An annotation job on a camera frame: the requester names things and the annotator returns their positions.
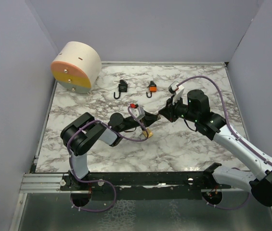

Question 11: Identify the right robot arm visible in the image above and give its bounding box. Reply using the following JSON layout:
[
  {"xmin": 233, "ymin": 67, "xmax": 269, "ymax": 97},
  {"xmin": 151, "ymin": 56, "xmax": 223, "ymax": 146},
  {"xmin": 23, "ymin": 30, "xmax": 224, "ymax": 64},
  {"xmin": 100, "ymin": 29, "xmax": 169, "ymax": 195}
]
[{"xmin": 158, "ymin": 90, "xmax": 272, "ymax": 207}]

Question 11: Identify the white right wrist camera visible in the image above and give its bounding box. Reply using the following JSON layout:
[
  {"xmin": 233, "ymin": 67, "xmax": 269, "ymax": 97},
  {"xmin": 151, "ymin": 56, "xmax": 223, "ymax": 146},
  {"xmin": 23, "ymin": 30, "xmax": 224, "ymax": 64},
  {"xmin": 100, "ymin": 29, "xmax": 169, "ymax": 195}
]
[{"xmin": 168, "ymin": 81, "xmax": 184, "ymax": 105}]

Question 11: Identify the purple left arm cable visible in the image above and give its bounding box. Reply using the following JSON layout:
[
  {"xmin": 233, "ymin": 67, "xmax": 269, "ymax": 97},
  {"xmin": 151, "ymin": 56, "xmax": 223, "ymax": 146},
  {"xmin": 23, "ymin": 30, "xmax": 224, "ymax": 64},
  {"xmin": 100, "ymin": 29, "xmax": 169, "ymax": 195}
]
[{"xmin": 67, "ymin": 108, "xmax": 148, "ymax": 212}]

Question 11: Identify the orange and black padlock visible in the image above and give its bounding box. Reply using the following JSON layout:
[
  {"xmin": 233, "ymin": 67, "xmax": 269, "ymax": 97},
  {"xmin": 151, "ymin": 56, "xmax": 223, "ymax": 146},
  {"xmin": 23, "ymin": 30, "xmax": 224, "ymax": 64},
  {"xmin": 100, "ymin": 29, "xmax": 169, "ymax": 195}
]
[{"xmin": 146, "ymin": 81, "xmax": 157, "ymax": 98}]

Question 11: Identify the black Kaijing padlock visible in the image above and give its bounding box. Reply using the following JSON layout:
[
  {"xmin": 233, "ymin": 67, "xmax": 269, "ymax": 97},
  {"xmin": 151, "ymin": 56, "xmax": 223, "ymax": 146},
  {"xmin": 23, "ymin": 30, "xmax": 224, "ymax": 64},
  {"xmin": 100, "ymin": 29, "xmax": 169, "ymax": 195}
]
[{"xmin": 113, "ymin": 79, "xmax": 128, "ymax": 99}]

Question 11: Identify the cream cylinder with coloured face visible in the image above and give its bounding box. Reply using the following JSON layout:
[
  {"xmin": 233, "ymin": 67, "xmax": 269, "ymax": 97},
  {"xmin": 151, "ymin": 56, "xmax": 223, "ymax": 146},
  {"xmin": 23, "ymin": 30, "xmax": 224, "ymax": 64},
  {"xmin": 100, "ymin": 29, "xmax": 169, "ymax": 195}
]
[{"xmin": 51, "ymin": 41, "xmax": 102, "ymax": 94}]

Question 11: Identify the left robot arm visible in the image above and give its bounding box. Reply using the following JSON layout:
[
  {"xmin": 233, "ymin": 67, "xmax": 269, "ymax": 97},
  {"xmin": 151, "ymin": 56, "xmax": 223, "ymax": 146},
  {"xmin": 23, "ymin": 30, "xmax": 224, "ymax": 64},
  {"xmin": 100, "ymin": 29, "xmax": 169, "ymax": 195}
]
[{"xmin": 60, "ymin": 107, "xmax": 160, "ymax": 190}]

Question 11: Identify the brass padlock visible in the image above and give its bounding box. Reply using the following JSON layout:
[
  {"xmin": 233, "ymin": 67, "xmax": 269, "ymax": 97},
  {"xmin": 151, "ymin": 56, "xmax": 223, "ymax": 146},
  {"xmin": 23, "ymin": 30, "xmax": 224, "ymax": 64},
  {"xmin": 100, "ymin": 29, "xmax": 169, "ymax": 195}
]
[{"xmin": 142, "ymin": 128, "xmax": 153, "ymax": 139}]

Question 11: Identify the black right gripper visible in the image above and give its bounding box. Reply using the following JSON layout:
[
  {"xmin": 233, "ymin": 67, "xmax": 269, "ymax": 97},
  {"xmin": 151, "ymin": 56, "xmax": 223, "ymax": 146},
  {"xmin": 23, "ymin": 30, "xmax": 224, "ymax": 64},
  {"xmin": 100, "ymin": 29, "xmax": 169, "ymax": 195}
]
[{"xmin": 158, "ymin": 94, "xmax": 198, "ymax": 123}]

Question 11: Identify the aluminium frame rail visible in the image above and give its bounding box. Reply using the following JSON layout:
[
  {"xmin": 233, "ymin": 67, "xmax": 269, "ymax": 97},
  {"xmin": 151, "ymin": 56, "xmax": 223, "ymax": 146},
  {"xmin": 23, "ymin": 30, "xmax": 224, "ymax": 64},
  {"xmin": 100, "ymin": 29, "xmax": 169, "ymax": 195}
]
[{"xmin": 20, "ymin": 173, "xmax": 63, "ymax": 193}]

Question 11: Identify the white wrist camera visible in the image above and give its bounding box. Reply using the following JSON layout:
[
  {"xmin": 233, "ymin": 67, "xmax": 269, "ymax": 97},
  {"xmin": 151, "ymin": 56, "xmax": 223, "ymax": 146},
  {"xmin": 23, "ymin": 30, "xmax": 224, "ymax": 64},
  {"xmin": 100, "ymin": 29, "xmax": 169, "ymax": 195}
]
[
  {"xmin": 128, "ymin": 103, "xmax": 145, "ymax": 120},
  {"xmin": 168, "ymin": 81, "xmax": 184, "ymax": 105}
]

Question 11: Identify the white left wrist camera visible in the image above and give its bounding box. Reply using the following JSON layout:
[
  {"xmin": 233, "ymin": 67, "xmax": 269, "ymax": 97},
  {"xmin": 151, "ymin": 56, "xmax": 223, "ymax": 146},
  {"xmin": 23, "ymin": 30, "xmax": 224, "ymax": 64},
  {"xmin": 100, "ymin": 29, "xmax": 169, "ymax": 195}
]
[{"xmin": 128, "ymin": 103, "xmax": 145, "ymax": 120}]

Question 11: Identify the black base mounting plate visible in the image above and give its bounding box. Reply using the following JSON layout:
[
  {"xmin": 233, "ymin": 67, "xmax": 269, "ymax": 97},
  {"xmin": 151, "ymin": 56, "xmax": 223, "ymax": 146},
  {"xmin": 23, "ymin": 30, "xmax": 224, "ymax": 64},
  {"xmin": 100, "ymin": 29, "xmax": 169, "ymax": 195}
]
[{"xmin": 60, "ymin": 171, "xmax": 230, "ymax": 201}]

